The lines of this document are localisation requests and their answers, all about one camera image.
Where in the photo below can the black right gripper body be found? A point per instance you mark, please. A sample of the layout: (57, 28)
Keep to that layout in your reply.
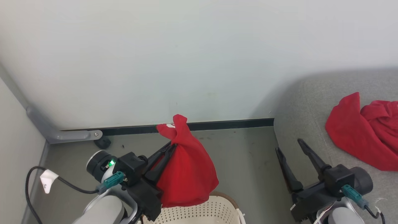
(311, 199)

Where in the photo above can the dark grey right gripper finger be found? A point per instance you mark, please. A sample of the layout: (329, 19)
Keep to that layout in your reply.
(312, 157)
(289, 174)

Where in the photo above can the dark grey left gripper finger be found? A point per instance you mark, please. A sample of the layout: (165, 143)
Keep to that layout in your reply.
(161, 165)
(157, 155)

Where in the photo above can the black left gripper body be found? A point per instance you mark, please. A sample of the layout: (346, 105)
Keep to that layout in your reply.
(146, 199)

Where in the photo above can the red cloth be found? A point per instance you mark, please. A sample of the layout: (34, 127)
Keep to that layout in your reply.
(357, 137)
(186, 174)

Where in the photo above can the grey fabric sofa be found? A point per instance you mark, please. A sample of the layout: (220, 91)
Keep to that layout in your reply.
(311, 109)

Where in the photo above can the white perforated laundry basket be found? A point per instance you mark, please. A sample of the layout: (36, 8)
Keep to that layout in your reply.
(199, 213)

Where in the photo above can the small black floor foot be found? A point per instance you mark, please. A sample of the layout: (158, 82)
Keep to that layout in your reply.
(102, 143)

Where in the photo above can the black baseboard strip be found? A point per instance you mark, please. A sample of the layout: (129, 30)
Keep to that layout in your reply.
(233, 124)

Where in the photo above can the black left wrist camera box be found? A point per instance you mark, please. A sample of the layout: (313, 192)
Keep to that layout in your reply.
(132, 166)

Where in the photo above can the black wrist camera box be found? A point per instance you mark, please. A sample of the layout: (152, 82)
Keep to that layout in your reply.
(339, 179)
(132, 166)

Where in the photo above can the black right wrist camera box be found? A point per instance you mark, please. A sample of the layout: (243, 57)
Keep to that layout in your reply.
(339, 179)

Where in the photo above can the grey metal floor bracket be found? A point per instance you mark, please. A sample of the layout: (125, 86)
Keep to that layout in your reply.
(62, 136)

